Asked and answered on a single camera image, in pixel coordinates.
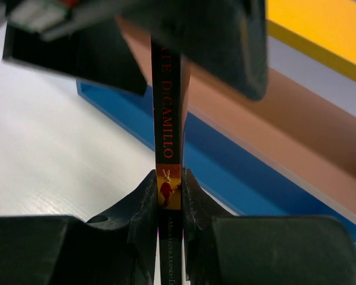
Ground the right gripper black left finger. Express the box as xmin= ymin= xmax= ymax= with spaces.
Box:
xmin=0 ymin=171 xmax=157 ymax=284

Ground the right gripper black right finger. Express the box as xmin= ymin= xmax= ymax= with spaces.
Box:
xmin=182 ymin=169 xmax=356 ymax=284

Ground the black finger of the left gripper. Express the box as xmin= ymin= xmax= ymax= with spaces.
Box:
xmin=2 ymin=19 xmax=147 ymax=96
xmin=121 ymin=0 xmax=268 ymax=100

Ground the red bordered cream book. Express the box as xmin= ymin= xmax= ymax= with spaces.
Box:
xmin=151 ymin=39 xmax=190 ymax=284

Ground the blue and yellow bookshelf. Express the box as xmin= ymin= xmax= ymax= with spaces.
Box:
xmin=75 ymin=0 xmax=356 ymax=252

